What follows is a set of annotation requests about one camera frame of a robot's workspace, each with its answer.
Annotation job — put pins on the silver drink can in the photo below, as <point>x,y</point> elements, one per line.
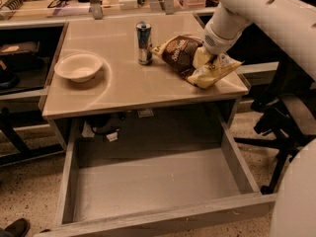
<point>143,30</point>

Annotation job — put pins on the brown chip bag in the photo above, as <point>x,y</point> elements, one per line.
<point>179,52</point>

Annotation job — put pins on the black coil spring tool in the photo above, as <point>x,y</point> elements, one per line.
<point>12,6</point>

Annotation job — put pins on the black office chair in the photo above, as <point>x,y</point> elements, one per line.
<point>288,106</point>

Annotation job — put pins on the brown shoe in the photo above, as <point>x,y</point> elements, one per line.
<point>18,228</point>

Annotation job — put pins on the grey open wooden drawer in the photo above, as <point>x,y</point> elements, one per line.
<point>176,171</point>

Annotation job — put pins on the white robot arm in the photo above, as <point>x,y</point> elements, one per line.
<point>291,25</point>

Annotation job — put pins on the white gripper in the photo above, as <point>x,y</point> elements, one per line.
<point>217,43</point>

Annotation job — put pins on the wooden cabinet counter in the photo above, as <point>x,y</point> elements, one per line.
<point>124,84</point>

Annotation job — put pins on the white paper bowl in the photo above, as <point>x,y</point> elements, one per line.
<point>78,67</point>

